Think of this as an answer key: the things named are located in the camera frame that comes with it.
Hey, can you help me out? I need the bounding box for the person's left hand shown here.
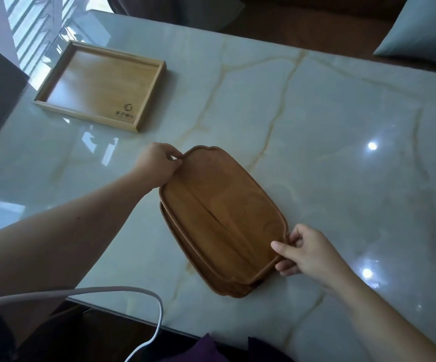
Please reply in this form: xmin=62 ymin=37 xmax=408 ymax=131
xmin=136 ymin=142 xmax=184 ymax=191

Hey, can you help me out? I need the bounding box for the person's right hand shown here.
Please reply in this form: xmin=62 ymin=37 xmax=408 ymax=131
xmin=271 ymin=223 xmax=355 ymax=295

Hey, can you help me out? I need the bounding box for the brown scalloped wooden tray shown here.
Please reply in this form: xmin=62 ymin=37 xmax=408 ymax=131
xmin=160 ymin=201 xmax=268 ymax=298
xmin=158 ymin=146 xmax=290 ymax=287

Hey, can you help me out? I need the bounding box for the person's left forearm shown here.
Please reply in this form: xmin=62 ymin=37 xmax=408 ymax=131
xmin=0 ymin=167 xmax=154 ymax=311

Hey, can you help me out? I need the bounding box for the person's right forearm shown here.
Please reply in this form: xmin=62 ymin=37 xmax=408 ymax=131
xmin=325 ymin=269 xmax=436 ymax=362

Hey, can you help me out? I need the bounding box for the light rectangular wooden tray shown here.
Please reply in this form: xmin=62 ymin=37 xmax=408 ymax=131
xmin=33 ymin=40 xmax=166 ymax=133

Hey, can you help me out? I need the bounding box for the purple cloth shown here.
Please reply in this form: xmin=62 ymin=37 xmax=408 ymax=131
xmin=179 ymin=333 xmax=296 ymax=362

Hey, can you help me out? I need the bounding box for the dark brown sofa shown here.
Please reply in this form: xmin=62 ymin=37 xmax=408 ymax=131
xmin=110 ymin=0 xmax=411 ymax=53

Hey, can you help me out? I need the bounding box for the grey-blue cushion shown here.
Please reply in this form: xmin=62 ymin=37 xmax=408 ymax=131
xmin=373 ymin=0 xmax=436 ymax=69

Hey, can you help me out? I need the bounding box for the white cable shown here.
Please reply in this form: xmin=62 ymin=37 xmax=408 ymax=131
xmin=0 ymin=286 xmax=164 ymax=362

